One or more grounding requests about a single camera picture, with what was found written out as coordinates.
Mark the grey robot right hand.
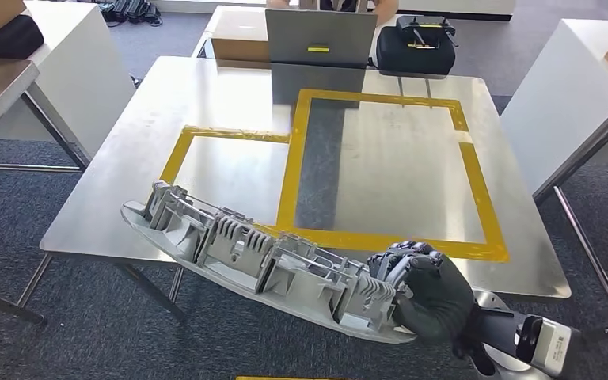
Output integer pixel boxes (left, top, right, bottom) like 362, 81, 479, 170
367, 241, 477, 345

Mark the grey plastic wheel hubcap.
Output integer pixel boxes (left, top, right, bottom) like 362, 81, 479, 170
120, 180, 420, 346

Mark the steel workbench with yellow tape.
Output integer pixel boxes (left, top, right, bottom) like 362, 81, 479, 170
17, 55, 572, 325

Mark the black carry case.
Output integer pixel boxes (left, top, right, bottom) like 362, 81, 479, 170
375, 25, 458, 78

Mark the black remote controller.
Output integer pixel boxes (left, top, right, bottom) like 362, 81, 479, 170
395, 14, 460, 49

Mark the grey laptop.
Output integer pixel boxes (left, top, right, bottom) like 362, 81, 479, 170
264, 7, 379, 68

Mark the flat brown cardboard box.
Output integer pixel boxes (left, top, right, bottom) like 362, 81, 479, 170
210, 21, 272, 64

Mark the black bag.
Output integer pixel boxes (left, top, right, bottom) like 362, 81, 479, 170
0, 14, 45, 59

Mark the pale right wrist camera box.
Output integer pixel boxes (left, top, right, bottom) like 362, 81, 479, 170
479, 309, 583, 380

